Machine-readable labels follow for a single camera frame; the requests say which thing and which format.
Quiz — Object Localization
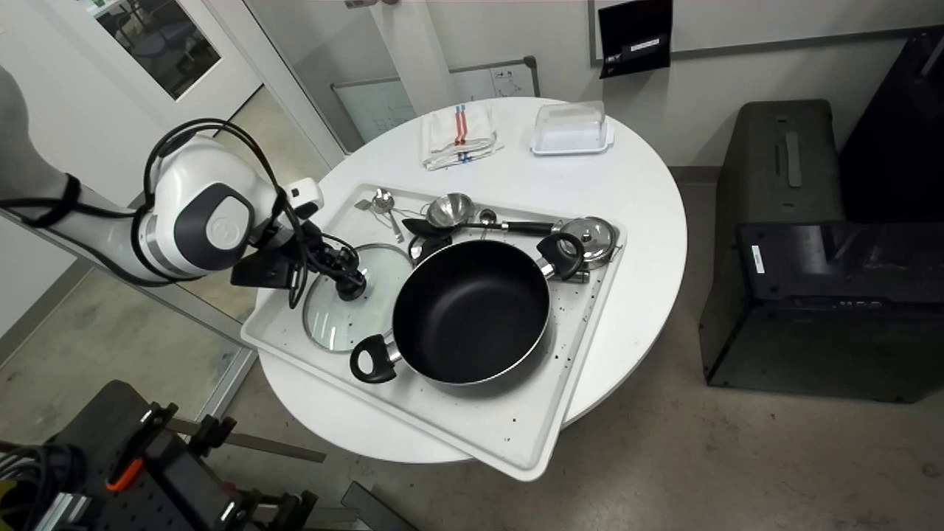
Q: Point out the clear plastic lidded container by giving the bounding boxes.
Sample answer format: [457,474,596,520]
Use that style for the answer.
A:
[528,96,618,160]

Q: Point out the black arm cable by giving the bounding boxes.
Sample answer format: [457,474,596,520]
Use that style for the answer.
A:
[0,114,349,312]

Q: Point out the dark framed wall picture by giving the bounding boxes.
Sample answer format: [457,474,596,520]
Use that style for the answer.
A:
[84,0,225,104]

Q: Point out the black wall sign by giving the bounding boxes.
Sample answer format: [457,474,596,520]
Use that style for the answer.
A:
[596,0,677,79]

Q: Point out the clear packet red blue contents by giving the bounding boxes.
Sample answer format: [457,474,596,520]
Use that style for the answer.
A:
[419,99,509,172]

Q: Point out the leaning glass board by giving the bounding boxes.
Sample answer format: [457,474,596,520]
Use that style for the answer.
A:
[332,52,543,144]

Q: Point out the steel measuring cup black handle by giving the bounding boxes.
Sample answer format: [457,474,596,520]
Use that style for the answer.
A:
[401,192,559,238]

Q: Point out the grey metal partition frame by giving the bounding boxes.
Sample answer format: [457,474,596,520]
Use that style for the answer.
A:
[166,276,261,422]

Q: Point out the black angled panel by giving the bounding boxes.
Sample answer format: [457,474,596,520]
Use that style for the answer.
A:
[838,23,944,228]

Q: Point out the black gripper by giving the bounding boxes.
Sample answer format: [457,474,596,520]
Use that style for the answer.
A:
[279,216,369,301]

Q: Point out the black printer cabinet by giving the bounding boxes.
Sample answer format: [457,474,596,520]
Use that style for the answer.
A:
[699,96,944,406]

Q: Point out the steel measuring spoon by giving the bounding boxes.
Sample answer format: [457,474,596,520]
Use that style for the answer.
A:
[352,186,407,245]

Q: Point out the white plastic tray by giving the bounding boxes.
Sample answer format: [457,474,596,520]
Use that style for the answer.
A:
[240,179,625,484]

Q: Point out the black pot with loop handles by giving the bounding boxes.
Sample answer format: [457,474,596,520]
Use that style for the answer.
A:
[349,229,591,391]

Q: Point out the white electronics box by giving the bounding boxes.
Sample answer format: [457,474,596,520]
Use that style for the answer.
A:
[283,175,329,220]

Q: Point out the glass pot lid black knob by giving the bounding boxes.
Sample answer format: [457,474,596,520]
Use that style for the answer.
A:
[301,238,416,356]

